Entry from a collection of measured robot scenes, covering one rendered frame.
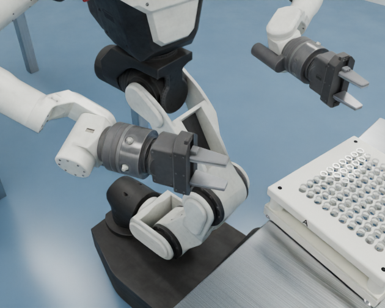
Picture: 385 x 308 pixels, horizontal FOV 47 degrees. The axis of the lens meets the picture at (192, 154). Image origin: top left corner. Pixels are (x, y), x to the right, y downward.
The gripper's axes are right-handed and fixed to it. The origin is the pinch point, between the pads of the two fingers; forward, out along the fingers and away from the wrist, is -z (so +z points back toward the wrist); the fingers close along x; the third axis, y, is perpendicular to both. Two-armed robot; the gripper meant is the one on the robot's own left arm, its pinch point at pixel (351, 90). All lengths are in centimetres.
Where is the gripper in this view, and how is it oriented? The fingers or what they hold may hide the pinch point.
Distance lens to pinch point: 99.2
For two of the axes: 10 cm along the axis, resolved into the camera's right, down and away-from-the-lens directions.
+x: 0.0, 7.6, 6.6
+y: -8.7, 3.2, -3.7
